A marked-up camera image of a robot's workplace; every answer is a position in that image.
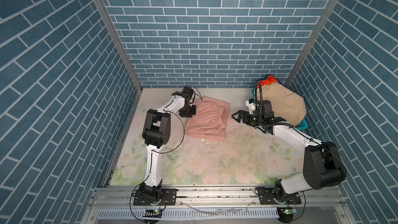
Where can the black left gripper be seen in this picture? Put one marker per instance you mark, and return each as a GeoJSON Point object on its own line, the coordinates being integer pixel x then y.
{"type": "Point", "coordinates": [190, 113]}

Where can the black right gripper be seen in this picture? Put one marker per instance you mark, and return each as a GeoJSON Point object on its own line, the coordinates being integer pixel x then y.
{"type": "Point", "coordinates": [241, 112]}

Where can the pink shorts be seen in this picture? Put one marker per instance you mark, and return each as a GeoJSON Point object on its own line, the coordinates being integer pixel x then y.
{"type": "Point", "coordinates": [210, 121]}

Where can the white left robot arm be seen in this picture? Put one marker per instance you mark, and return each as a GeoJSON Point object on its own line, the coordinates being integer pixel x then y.
{"type": "Point", "coordinates": [157, 130]}

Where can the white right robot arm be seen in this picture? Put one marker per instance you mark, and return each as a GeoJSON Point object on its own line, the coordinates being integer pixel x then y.
{"type": "Point", "coordinates": [322, 166]}

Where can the beige shorts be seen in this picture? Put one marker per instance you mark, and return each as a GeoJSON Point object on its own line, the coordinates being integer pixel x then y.
{"type": "Point", "coordinates": [285, 103]}

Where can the red shorts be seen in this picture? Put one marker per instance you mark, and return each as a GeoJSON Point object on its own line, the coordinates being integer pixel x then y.
{"type": "Point", "coordinates": [267, 82]}

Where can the teal plastic laundry basket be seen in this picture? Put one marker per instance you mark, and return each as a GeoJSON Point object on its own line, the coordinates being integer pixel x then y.
{"type": "Point", "coordinates": [301, 126]}

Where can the right controller board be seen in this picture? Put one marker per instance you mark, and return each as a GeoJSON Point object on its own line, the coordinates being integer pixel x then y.
{"type": "Point", "coordinates": [286, 215]}

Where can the controller board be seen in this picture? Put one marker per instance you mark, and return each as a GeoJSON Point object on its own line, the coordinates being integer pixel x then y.
{"type": "Point", "coordinates": [286, 215]}
{"type": "Point", "coordinates": [152, 216]}

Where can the left controller board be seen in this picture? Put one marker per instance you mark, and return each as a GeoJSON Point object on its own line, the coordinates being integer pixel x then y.
{"type": "Point", "coordinates": [152, 216]}

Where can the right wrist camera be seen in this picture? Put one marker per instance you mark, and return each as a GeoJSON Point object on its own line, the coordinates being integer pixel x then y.
{"type": "Point", "coordinates": [254, 106]}

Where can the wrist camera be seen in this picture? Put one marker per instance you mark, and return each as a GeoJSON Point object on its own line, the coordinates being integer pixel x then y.
{"type": "Point", "coordinates": [188, 92]}
{"type": "Point", "coordinates": [254, 106]}

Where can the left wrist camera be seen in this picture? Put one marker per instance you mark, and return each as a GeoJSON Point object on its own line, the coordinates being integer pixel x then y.
{"type": "Point", "coordinates": [188, 92]}

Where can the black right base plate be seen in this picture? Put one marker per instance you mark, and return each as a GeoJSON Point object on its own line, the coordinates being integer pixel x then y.
{"type": "Point", "coordinates": [268, 196]}

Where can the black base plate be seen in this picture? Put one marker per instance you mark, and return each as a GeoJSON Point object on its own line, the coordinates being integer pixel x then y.
{"type": "Point", "coordinates": [153, 196]}
{"type": "Point", "coordinates": [268, 196]}

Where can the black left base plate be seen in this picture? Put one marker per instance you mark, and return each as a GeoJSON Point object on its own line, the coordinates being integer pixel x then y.
{"type": "Point", "coordinates": [153, 196]}

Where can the aluminium front rail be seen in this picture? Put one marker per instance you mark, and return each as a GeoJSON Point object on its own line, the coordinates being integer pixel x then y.
{"type": "Point", "coordinates": [217, 205]}

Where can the aluminium left corner post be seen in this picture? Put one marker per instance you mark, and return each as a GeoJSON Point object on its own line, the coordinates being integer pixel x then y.
{"type": "Point", "coordinates": [102, 11]}

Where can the aluminium corner post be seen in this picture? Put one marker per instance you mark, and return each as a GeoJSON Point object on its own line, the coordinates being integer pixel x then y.
{"type": "Point", "coordinates": [321, 22]}
{"type": "Point", "coordinates": [102, 11]}

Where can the aluminium right corner post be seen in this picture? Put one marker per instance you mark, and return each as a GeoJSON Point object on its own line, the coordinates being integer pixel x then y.
{"type": "Point", "coordinates": [321, 22]}

